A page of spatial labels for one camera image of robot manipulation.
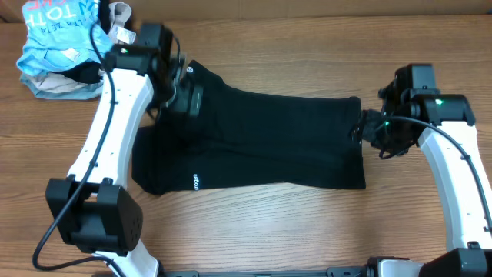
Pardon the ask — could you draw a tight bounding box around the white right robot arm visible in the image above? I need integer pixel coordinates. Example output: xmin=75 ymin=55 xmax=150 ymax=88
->
xmin=348 ymin=64 xmax=491 ymax=277

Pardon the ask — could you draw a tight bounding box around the black garment in pile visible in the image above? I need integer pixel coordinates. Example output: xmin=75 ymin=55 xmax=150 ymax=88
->
xmin=48 ymin=0 xmax=113 ymax=84

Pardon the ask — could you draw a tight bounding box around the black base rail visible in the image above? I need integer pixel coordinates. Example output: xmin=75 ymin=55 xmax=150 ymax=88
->
xmin=161 ymin=265 xmax=374 ymax=277

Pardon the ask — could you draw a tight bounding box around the light blue printed t-shirt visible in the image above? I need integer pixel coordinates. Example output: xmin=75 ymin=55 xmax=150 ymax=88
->
xmin=16 ymin=0 xmax=113 ymax=76

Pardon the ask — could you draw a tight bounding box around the black t-shirt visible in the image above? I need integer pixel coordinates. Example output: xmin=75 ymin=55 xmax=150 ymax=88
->
xmin=131 ymin=61 xmax=366 ymax=195

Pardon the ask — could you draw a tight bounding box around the beige garment with tag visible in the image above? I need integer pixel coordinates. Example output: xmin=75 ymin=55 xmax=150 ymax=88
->
xmin=16 ymin=1 xmax=136 ymax=100

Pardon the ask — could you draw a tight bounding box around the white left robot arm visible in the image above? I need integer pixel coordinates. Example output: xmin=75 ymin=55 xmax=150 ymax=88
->
xmin=45 ymin=24 xmax=203 ymax=276

